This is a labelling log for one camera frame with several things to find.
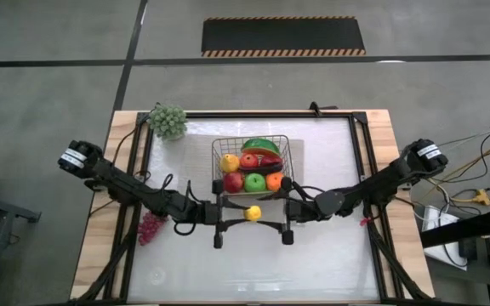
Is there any dark purple eggplant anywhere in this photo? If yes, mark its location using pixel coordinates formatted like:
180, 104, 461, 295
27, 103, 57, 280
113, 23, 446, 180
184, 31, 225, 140
238, 162, 285, 176

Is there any red tomato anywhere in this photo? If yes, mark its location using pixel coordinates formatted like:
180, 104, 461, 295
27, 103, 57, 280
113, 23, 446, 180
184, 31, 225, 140
239, 152, 260, 169

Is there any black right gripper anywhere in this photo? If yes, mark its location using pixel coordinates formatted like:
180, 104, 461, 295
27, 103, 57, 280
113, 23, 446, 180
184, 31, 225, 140
260, 177, 318, 246

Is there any yellow pear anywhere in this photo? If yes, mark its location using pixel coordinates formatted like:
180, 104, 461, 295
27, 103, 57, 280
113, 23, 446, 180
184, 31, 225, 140
220, 153, 241, 174

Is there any black hazard-striped floor mat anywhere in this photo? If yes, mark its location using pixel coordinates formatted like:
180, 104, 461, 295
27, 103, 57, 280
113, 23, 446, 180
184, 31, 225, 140
200, 15, 368, 59

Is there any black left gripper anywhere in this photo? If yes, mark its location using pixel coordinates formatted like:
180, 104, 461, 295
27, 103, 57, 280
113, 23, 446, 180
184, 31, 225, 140
185, 179, 253, 250

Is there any red apple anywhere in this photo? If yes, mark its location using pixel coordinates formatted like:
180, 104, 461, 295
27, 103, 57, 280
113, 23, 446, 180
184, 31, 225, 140
223, 172, 245, 195

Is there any white paper sheet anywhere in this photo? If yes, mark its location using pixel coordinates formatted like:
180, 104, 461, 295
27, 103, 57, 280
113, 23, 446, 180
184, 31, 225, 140
421, 205, 470, 272

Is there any watermelon slice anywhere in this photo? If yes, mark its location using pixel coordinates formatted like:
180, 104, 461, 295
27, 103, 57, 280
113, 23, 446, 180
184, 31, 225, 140
240, 138, 282, 157

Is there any black metal beam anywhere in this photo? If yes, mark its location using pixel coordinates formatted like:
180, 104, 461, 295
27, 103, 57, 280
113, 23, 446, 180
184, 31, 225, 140
419, 207, 490, 250

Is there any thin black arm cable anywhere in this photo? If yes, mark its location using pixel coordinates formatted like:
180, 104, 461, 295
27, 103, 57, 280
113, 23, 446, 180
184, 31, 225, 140
111, 104, 161, 165

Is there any green apple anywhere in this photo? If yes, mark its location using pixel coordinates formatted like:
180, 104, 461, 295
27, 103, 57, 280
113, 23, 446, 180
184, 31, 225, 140
243, 173, 267, 194

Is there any green plant in white pot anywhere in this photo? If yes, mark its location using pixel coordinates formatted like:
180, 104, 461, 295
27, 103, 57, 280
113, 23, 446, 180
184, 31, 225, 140
148, 104, 190, 141

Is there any yellow lemon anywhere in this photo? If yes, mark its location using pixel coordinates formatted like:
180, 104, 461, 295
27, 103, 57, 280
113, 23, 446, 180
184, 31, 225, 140
243, 205, 263, 223

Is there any black aluminium rig frame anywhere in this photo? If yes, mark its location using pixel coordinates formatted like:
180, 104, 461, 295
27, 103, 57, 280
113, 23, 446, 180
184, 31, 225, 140
72, 109, 436, 305

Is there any yellow cable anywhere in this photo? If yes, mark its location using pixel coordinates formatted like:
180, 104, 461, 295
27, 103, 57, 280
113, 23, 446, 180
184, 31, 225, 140
414, 144, 490, 203

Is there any black bracket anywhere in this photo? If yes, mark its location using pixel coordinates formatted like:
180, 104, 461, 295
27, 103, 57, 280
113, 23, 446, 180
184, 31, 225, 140
307, 100, 339, 116

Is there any yellow power splitter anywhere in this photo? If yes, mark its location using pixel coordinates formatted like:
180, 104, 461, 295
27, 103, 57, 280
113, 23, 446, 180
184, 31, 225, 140
472, 189, 490, 207

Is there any wire basket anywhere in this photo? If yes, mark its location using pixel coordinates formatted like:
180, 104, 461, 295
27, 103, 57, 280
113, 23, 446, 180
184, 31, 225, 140
210, 134, 296, 197

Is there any red grape bunch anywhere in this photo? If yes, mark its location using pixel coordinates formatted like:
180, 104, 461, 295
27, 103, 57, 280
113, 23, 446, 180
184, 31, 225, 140
137, 211, 168, 247

